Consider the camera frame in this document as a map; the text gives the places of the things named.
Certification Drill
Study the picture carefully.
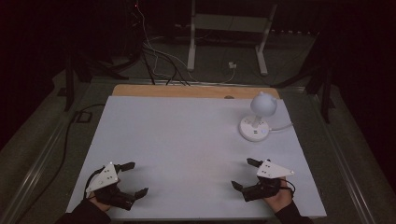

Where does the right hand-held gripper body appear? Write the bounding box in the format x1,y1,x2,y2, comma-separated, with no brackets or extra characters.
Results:
242,160,295,203

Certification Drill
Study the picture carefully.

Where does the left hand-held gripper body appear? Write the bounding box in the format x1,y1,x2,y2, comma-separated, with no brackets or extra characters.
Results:
85,161,135,211

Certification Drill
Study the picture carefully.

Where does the person's left hand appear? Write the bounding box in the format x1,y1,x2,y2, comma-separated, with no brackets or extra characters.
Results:
88,192,111,213

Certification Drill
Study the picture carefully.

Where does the person's right hand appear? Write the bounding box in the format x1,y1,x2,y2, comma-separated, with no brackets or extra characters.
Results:
264,176,293,214

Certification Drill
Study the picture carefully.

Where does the white desk lamp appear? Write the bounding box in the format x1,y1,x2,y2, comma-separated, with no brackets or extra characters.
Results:
238,91,278,143

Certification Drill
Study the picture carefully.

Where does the grey metal stand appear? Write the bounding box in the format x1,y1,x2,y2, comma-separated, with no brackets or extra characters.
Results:
186,0,278,77

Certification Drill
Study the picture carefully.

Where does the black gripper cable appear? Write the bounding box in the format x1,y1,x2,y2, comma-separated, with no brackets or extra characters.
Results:
279,178,296,199
83,169,100,200

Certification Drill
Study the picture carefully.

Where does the white lamp cable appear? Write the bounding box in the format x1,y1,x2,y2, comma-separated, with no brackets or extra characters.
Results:
268,121,294,133

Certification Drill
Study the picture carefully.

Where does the black floor cable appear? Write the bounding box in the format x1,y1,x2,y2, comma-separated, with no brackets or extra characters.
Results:
17,103,106,223

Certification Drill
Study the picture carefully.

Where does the bundle of black cables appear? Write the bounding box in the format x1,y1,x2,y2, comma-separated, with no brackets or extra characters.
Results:
141,43,191,87

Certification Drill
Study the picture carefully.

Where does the white floor cable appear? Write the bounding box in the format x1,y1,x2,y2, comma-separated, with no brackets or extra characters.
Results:
135,1,236,85

